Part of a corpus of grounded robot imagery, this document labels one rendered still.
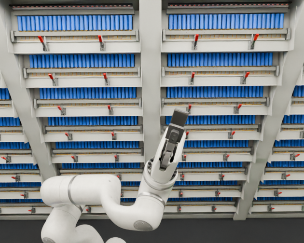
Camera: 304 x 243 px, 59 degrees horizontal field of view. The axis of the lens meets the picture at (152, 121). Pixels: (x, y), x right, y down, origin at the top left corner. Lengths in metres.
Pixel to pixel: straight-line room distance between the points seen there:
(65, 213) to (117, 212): 0.37
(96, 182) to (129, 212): 0.17
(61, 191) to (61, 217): 0.18
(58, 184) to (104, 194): 0.19
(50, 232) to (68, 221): 0.07
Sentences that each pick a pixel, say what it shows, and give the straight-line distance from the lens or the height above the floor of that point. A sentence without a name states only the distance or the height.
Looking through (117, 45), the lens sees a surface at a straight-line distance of 1.34.
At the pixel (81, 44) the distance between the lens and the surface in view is 1.37.
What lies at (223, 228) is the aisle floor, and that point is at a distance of 2.36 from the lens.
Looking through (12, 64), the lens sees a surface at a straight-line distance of 1.52.
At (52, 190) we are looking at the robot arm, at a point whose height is 1.31.
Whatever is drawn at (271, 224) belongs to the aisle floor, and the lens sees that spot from 2.50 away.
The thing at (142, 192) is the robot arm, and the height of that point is 1.43.
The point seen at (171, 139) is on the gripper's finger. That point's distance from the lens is 0.55.
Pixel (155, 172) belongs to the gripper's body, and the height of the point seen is 1.53.
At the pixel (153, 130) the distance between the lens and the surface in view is 1.59.
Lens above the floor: 1.99
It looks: 39 degrees down
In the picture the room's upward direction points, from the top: 1 degrees counter-clockwise
